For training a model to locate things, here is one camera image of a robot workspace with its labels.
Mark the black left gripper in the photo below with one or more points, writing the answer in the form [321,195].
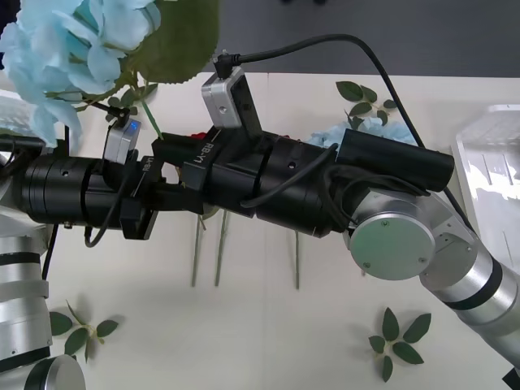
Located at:
[105,195]

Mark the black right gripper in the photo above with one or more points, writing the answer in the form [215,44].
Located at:
[227,178]

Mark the silver and black right arm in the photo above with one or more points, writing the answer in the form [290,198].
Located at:
[390,243]

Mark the silver and black left arm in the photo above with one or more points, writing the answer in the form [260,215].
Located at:
[53,191]

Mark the green leaf twig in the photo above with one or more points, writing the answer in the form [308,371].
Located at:
[148,90]
[406,351]
[351,91]
[77,339]

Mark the pale grey left wrist camera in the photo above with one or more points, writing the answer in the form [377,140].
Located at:
[120,142]

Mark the pale grey wrist camera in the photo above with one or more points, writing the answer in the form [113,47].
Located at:
[221,101]
[120,142]

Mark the pale grey right wrist camera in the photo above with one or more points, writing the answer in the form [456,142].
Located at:
[221,101]

